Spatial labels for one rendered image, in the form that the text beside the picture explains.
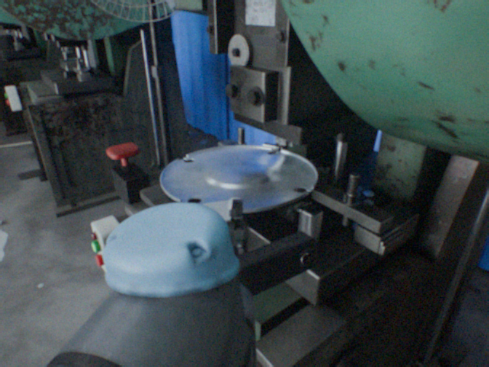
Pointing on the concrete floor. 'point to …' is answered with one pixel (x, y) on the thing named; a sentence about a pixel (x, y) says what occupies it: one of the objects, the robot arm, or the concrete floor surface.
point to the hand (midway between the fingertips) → (239, 206)
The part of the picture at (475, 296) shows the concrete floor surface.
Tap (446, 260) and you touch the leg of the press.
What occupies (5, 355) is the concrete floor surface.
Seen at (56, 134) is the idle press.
